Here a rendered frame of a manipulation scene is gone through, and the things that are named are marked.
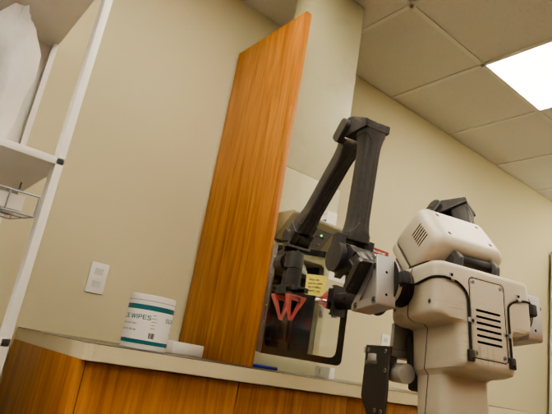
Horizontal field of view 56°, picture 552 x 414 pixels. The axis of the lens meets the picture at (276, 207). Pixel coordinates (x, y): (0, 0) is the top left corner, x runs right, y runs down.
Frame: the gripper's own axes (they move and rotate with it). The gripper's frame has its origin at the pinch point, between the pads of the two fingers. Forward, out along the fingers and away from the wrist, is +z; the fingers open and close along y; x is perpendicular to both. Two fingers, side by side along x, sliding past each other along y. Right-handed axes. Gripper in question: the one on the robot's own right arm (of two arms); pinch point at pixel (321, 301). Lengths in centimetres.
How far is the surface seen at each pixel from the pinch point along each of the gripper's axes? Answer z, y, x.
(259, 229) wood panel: 14.0, 21.7, 21.8
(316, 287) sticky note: 4.5, 5.0, -0.9
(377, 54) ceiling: 37, 145, -50
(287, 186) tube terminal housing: 17.3, 43.1, 10.0
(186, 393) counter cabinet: -9, -35, 52
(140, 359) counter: -13, -28, 68
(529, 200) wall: 61, 134, -263
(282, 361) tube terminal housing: 17.7, -22.5, -1.2
